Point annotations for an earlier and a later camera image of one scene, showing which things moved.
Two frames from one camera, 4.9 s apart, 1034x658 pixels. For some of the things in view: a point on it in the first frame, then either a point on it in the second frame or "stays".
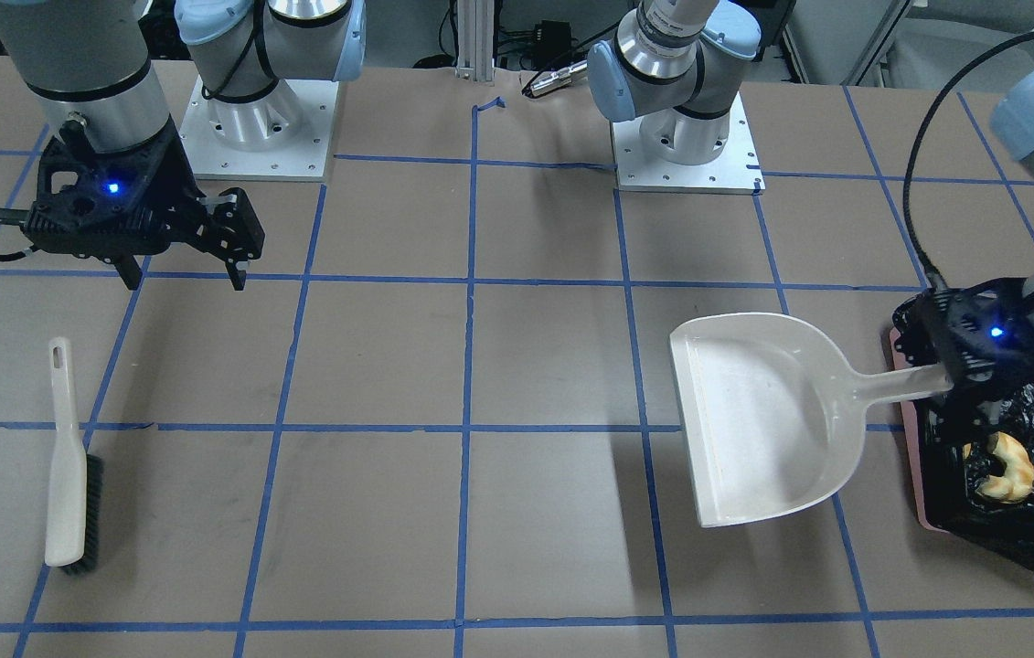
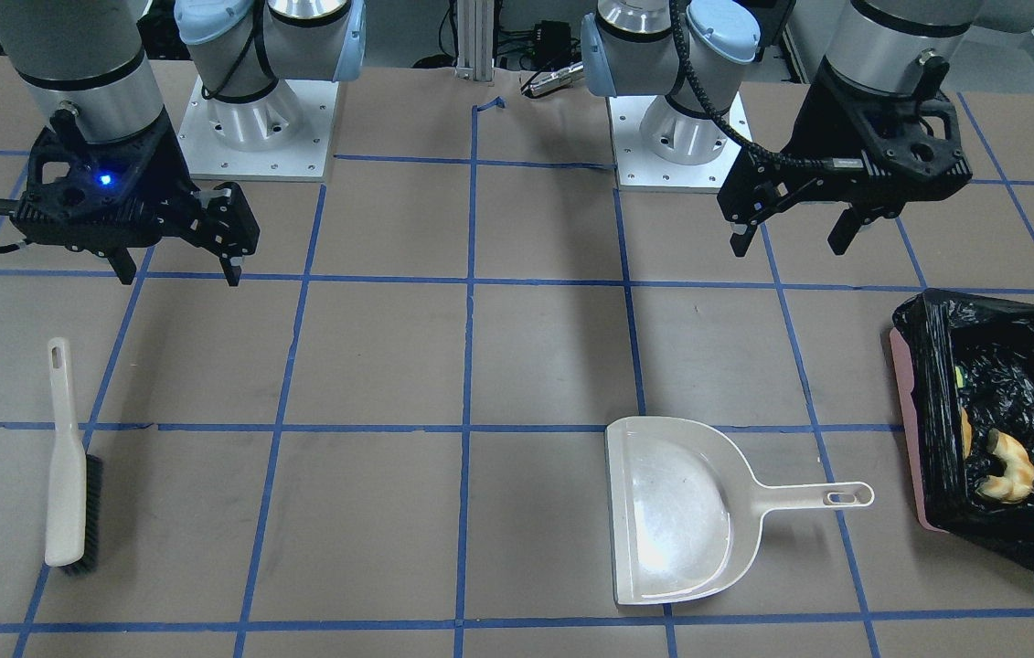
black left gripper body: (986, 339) -> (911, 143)
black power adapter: (552, 38) stays
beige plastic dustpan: (773, 412) -> (686, 507)
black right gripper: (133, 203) stays
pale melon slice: (1018, 478) stays
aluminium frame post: (475, 25) stays
